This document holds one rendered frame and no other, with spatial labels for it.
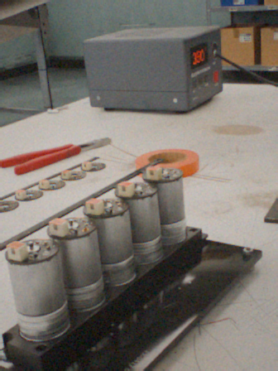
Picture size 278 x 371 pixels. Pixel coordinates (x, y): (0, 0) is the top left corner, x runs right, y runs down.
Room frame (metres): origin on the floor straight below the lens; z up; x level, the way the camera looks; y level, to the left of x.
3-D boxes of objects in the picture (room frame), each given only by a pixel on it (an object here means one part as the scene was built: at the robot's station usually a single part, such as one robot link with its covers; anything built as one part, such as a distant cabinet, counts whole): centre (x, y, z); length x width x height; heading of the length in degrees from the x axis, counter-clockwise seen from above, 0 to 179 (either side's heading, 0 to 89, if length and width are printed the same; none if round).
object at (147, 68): (0.82, -0.03, 0.80); 0.15 x 0.12 x 0.10; 58
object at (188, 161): (0.53, -0.03, 0.76); 0.06 x 0.06 x 0.01
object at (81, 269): (0.28, 0.04, 0.79); 0.02 x 0.02 x 0.05
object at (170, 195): (0.34, -0.01, 0.79); 0.02 x 0.02 x 0.05
